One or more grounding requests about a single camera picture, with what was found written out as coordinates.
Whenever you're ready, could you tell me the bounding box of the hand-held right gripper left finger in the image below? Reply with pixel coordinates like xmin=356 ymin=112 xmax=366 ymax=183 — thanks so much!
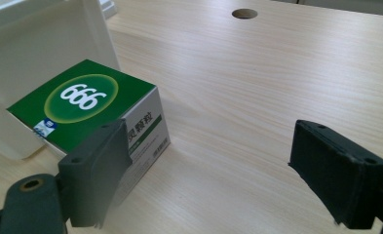
xmin=57 ymin=118 xmax=134 ymax=228

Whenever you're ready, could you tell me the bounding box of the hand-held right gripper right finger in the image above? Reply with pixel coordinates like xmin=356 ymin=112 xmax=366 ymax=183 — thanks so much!
xmin=287 ymin=119 xmax=383 ymax=230

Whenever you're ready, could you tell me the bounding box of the green and white medicine box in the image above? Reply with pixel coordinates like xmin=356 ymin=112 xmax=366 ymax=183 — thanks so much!
xmin=6 ymin=58 xmax=172 ymax=207

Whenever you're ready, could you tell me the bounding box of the white plastic storage bin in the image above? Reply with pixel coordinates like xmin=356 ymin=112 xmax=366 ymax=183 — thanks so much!
xmin=0 ymin=0 xmax=121 ymax=161

